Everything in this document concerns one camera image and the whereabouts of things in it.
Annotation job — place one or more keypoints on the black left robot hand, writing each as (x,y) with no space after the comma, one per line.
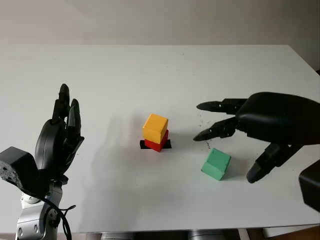
(50,145)

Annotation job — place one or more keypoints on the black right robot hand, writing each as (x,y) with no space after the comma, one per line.
(275,117)

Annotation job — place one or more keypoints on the green wooden block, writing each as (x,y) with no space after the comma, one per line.
(215,163)

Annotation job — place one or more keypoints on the red wooden block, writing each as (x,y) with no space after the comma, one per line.
(153,145)

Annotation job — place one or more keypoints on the yellow wooden block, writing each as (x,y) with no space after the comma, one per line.
(153,127)

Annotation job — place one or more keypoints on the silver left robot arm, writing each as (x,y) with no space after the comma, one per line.
(30,220)

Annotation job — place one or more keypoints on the black tape strip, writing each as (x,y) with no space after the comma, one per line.
(168,145)

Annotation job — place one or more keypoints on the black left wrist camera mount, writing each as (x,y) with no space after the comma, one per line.
(15,165)

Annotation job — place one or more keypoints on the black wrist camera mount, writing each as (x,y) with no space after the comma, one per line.
(15,165)
(311,187)

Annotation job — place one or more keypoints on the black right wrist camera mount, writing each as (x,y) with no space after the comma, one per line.
(311,187)

